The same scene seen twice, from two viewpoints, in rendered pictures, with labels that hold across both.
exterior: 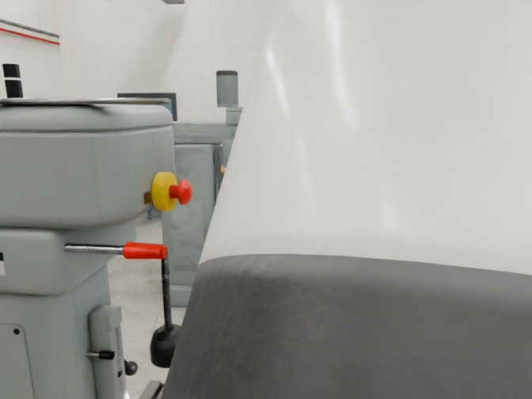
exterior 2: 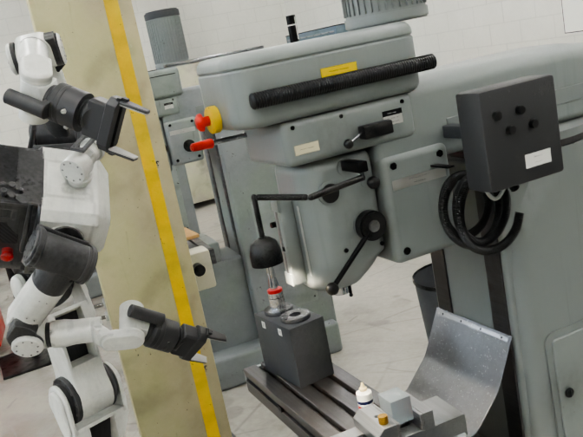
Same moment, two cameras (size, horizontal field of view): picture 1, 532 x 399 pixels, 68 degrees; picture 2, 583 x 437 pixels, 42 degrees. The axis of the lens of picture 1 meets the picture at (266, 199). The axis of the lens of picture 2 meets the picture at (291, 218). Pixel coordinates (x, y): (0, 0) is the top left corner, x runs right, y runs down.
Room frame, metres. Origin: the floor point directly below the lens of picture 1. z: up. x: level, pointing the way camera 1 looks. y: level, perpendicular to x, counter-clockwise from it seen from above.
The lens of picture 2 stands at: (2.11, -0.56, 1.89)
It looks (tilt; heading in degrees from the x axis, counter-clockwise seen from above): 13 degrees down; 150
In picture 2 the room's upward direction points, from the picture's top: 11 degrees counter-clockwise
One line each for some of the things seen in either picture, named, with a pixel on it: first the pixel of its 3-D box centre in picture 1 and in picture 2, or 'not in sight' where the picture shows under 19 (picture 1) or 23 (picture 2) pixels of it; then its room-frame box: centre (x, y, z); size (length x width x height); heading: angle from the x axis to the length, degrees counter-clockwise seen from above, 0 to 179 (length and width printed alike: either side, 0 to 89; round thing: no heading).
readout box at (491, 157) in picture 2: not in sight; (512, 133); (0.99, 0.64, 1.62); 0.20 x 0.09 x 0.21; 83
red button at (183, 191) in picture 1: (180, 191); (203, 121); (0.59, 0.13, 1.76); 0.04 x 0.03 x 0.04; 173
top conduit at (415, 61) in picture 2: not in sight; (346, 80); (0.77, 0.40, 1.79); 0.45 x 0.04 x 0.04; 83
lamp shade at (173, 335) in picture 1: (169, 341); (265, 250); (0.66, 0.18, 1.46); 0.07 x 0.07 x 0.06
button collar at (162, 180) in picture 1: (165, 191); (212, 120); (0.59, 0.16, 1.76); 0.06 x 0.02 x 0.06; 173
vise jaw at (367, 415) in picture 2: not in sight; (376, 424); (0.79, 0.31, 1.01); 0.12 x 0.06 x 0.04; 170
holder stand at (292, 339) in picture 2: not in sight; (292, 341); (0.20, 0.44, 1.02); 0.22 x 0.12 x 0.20; 179
